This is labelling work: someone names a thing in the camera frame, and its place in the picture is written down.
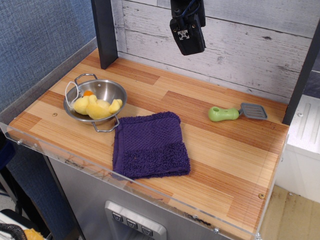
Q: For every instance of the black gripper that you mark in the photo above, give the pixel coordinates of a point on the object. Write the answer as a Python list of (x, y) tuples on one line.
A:
[(188, 18)]

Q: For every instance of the stainless steel bowl with handles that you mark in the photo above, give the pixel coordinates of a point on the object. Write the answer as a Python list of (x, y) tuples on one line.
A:
[(104, 89)]

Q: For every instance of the yellow plush duck toy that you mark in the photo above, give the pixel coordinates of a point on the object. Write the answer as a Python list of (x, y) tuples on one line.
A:
[(96, 109)]

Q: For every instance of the purple terry cloth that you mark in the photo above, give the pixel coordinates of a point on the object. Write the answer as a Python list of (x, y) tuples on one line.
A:
[(150, 147)]

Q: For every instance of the clear acrylic edge guard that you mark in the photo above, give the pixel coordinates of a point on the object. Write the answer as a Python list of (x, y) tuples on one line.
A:
[(233, 166)]

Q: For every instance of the stainless steel cabinet front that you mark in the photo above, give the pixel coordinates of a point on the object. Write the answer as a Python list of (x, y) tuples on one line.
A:
[(87, 194)]

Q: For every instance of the silver dispenser button panel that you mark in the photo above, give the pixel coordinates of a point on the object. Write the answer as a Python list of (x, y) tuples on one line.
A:
[(126, 224)]

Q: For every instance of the left dark grey post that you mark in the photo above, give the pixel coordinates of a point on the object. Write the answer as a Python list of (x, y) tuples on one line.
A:
[(105, 32)]

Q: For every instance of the dark grey post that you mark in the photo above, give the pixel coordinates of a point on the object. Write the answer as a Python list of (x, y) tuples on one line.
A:
[(105, 32), (303, 77)]

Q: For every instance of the green handled grey toy spatula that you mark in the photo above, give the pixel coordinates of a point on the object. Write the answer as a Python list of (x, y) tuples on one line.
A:
[(249, 110)]

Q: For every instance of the right dark grey post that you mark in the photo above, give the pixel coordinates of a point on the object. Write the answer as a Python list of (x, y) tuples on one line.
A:
[(303, 77)]

